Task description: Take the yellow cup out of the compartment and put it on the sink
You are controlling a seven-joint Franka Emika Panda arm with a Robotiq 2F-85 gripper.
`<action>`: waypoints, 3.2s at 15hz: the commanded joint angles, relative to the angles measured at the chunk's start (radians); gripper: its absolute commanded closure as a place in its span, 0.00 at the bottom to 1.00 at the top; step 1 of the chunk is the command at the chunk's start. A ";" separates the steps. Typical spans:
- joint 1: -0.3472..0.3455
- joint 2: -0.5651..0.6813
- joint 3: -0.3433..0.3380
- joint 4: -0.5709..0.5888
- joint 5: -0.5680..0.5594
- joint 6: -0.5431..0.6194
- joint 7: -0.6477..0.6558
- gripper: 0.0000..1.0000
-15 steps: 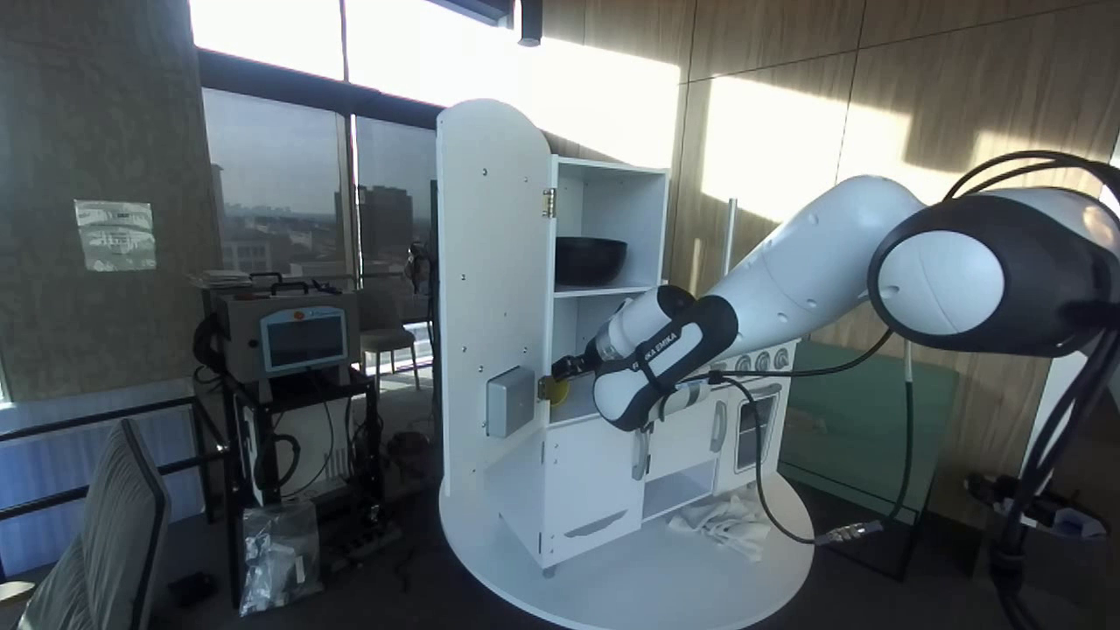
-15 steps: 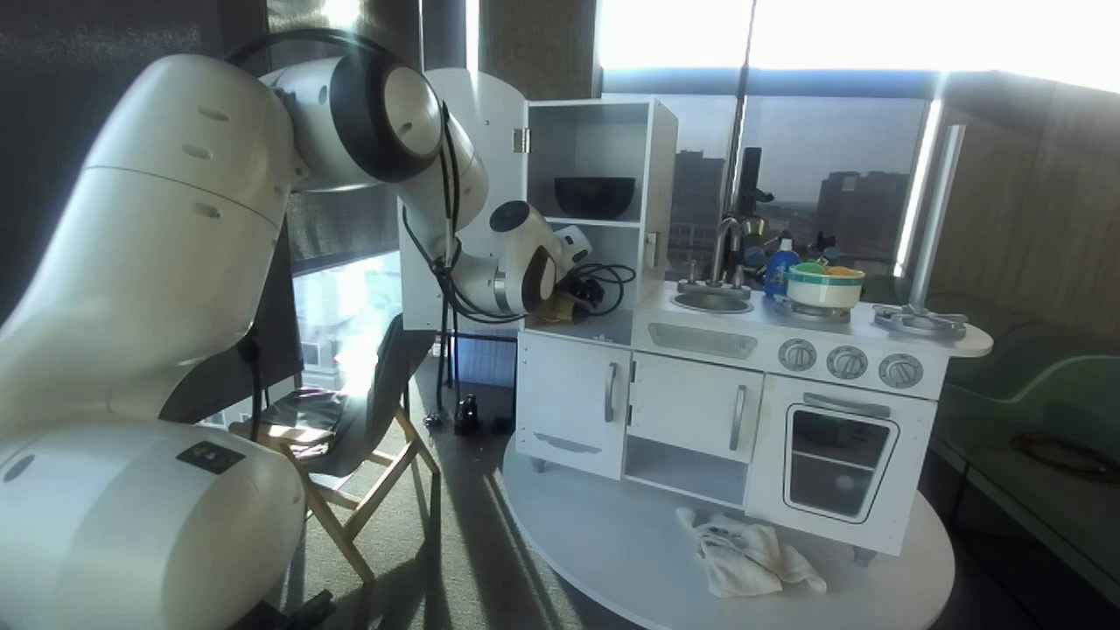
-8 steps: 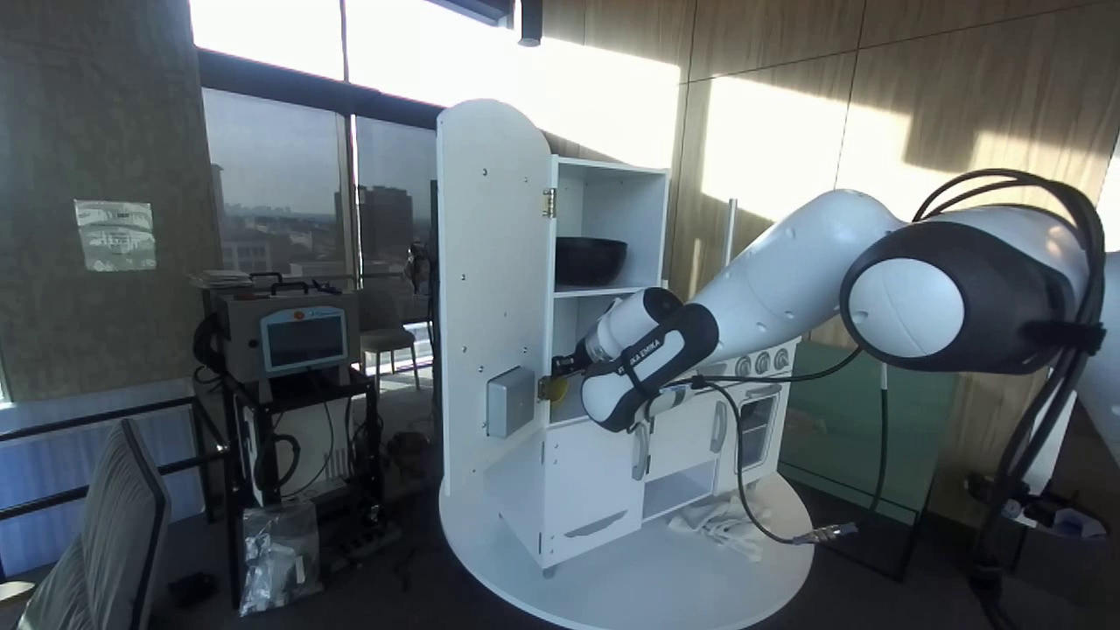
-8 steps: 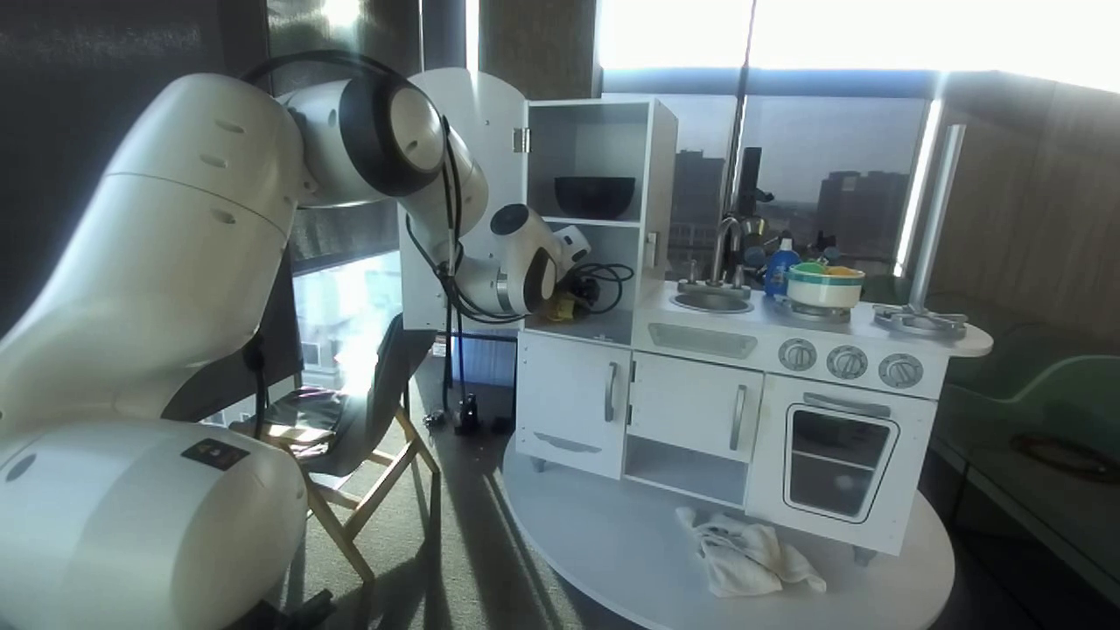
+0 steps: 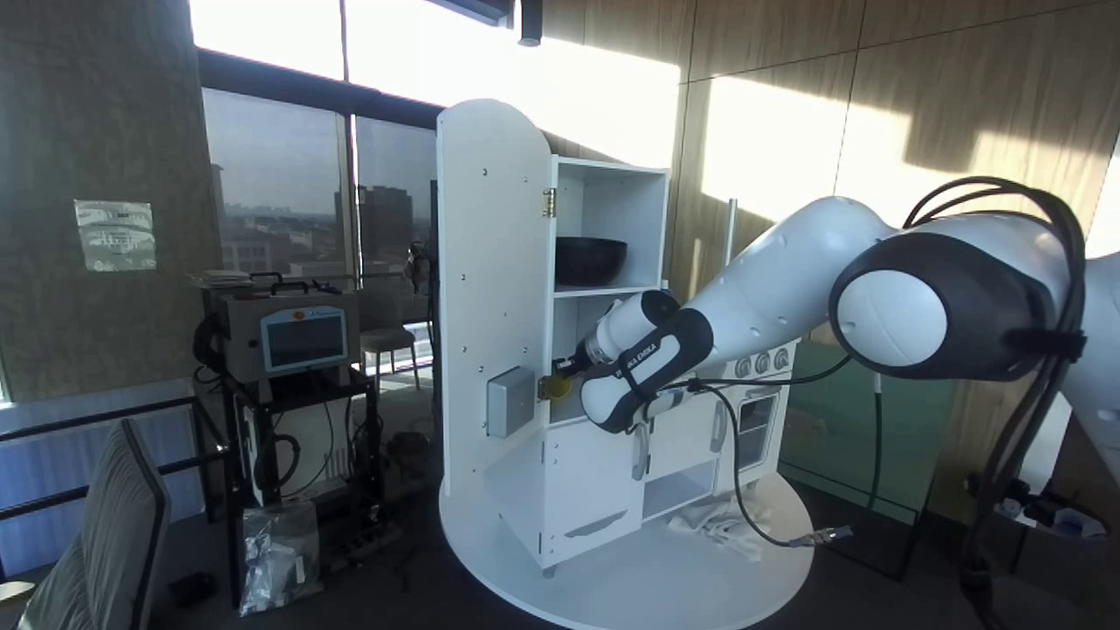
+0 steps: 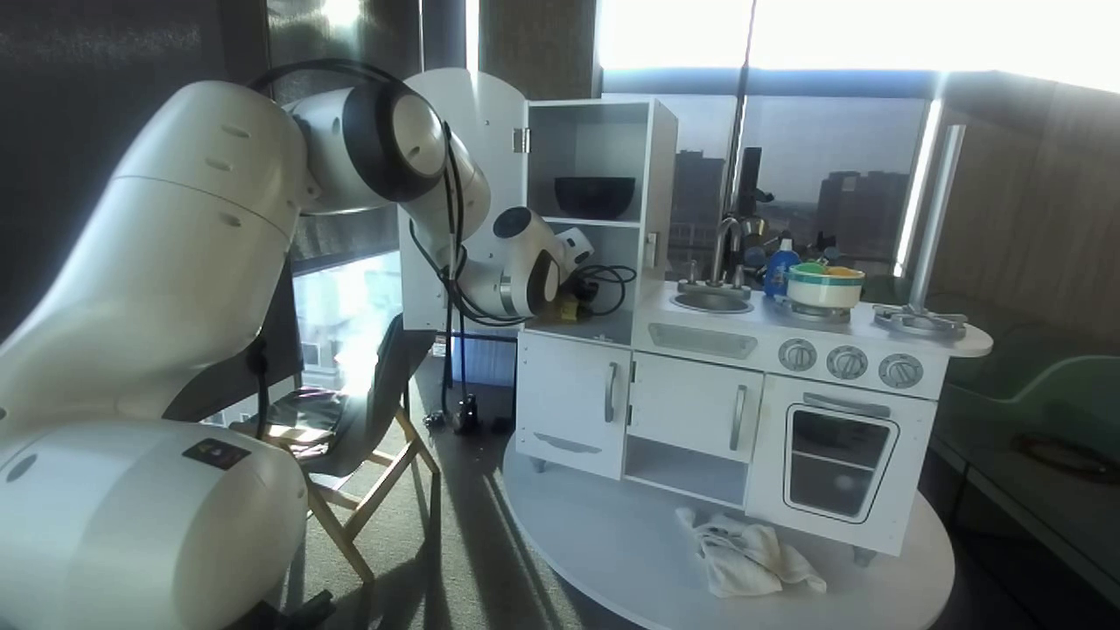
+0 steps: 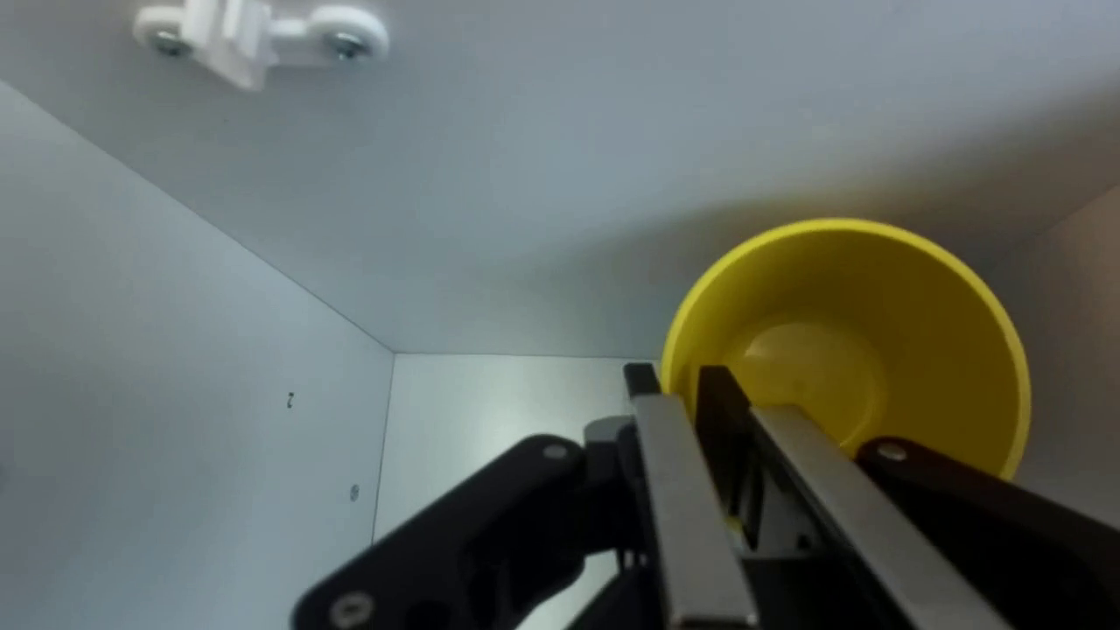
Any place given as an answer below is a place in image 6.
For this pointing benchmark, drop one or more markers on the silver toy faucet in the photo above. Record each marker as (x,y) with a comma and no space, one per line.
(727,249)

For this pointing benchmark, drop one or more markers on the silver toy burner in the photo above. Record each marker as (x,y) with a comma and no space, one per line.
(923,323)

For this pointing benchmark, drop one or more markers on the white round table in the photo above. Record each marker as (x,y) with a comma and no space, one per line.
(633,562)

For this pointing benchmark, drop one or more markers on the black camera tripod stand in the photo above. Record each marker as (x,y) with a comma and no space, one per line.
(748,187)

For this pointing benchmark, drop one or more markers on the black bowl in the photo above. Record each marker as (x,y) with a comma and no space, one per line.
(596,197)

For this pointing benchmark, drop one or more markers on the white crumpled cloth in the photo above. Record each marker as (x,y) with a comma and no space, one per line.
(755,559)

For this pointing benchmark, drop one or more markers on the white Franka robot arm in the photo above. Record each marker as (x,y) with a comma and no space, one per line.
(175,269)

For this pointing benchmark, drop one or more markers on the silver toy sink basin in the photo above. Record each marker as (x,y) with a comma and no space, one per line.
(711,295)

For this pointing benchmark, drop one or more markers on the yellow cup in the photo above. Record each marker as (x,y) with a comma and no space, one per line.
(567,314)

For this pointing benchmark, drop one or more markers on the wooden folding chair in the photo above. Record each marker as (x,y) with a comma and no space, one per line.
(371,421)

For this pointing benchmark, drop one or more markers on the white toy kitchen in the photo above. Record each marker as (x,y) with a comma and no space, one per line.
(703,403)

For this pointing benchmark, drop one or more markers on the blue bottle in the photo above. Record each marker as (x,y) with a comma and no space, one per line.
(777,270)

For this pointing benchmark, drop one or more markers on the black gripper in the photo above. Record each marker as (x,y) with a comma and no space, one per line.
(592,288)

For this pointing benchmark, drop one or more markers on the cream pot with green rim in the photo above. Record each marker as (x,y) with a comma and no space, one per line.
(823,288)

